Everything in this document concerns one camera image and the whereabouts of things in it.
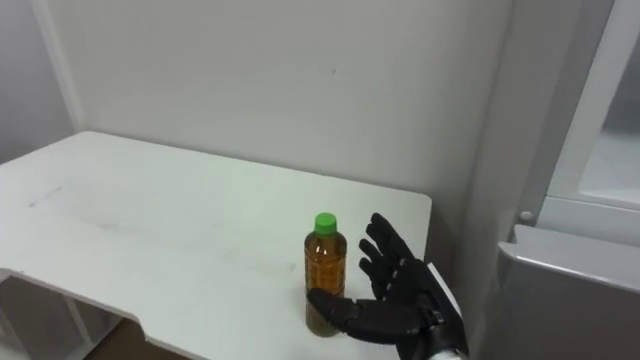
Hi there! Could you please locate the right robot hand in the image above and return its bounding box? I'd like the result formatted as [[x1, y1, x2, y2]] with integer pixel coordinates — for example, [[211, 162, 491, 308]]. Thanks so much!
[[306, 212, 470, 360]]

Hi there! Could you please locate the brown tea bottle green cap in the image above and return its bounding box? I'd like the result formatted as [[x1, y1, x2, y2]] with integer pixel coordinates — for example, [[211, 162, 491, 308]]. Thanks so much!
[[303, 212, 348, 339]]

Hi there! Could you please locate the grey fridge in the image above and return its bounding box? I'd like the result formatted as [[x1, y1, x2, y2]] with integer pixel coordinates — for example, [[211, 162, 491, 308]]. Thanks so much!
[[452, 0, 640, 360]]

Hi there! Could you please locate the white desk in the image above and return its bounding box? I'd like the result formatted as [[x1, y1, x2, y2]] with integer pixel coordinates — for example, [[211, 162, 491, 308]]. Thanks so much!
[[0, 130, 433, 360]]

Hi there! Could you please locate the open fridge door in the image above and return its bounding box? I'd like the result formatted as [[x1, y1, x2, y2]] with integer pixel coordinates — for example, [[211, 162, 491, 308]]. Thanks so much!
[[534, 0, 640, 249]]

